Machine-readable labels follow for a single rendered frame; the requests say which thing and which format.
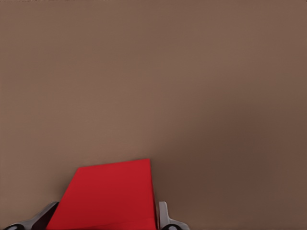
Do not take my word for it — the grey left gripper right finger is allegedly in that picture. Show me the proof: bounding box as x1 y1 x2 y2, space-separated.
158 201 190 230

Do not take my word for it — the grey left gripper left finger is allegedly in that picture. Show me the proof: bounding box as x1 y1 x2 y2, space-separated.
2 201 60 230

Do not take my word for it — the red wooden cube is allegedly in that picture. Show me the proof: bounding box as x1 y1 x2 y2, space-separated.
45 158 158 230

